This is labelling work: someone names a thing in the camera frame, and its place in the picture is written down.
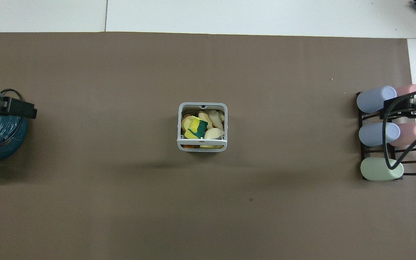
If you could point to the grey square trash can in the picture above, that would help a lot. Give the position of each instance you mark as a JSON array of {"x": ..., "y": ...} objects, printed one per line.
[{"x": 180, "y": 119}]

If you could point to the pink plastic cup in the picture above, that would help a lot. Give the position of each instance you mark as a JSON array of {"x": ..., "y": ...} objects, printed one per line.
[
  {"x": 410, "y": 89},
  {"x": 412, "y": 134}
]

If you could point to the blue plastic cup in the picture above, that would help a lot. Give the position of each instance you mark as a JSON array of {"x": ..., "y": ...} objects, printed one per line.
[
  {"x": 377, "y": 134},
  {"x": 374, "y": 100}
]

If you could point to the grey trash can lid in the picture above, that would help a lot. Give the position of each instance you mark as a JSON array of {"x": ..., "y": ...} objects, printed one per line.
[{"x": 202, "y": 149}]

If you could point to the cream peel scrap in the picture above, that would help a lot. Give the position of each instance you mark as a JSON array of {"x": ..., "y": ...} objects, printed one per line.
[
  {"x": 205, "y": 118},
  {"x": 213, "y": 133},
  {"x": 216, "y": 119}
]

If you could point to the yellow foam scrap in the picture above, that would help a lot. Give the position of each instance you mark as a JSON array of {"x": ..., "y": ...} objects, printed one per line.
[{"x": 187, "y": 123}]

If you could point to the green plastic cup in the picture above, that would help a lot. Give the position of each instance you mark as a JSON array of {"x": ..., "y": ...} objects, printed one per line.
[{"x": 377, "y": 169}]

